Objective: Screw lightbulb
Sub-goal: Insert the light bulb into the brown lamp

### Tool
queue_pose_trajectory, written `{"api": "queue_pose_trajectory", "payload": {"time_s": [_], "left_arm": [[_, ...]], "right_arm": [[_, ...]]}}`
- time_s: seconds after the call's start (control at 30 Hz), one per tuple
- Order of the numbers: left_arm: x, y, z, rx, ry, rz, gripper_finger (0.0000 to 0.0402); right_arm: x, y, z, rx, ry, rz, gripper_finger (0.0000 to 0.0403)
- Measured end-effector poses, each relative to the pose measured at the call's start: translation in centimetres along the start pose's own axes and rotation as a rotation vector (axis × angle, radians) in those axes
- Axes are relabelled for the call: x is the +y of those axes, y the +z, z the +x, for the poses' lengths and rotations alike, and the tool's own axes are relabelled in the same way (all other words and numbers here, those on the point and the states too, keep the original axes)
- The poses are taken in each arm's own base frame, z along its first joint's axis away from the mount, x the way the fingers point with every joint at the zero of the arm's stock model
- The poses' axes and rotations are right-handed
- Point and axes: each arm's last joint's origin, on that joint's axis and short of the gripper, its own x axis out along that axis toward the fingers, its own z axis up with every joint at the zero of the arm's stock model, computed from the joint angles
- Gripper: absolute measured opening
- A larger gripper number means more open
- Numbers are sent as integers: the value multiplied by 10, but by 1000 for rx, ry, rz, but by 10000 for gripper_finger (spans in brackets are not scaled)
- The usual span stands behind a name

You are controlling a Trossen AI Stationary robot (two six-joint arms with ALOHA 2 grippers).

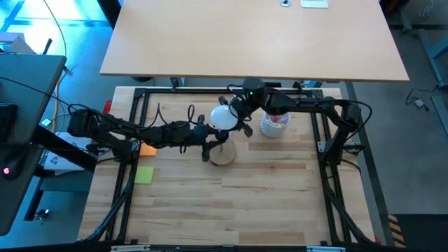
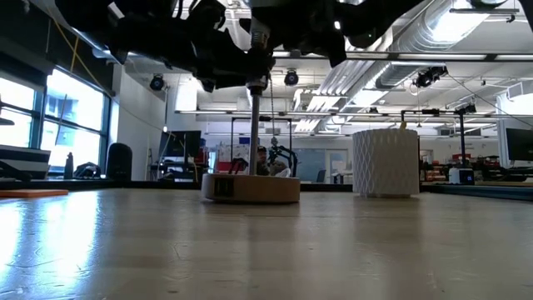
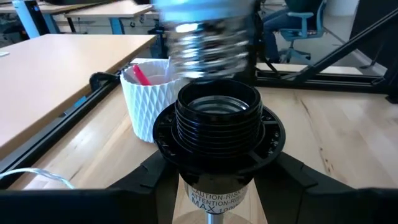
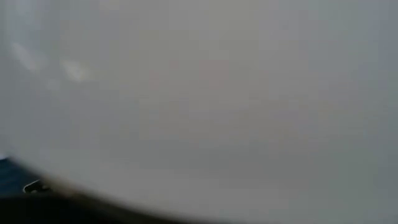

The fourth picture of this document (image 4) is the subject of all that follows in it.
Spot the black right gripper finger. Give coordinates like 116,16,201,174
0,194,193,224

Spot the white globe lightbulb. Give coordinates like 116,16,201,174
0,0,398,224

